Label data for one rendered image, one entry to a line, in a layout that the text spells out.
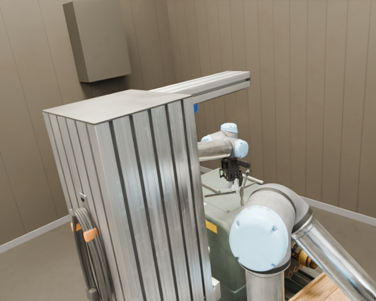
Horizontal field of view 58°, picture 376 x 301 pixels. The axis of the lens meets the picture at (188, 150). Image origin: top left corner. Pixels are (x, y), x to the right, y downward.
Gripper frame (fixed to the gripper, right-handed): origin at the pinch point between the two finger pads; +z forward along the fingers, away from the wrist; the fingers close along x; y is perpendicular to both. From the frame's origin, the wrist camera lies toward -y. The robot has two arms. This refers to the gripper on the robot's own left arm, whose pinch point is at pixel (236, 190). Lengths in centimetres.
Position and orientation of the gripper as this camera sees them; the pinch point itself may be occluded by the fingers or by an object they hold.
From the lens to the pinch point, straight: 174.7
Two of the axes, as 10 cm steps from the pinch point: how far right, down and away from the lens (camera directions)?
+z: 1.0, 9.4, 3.4
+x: 6.0, 2.1, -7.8
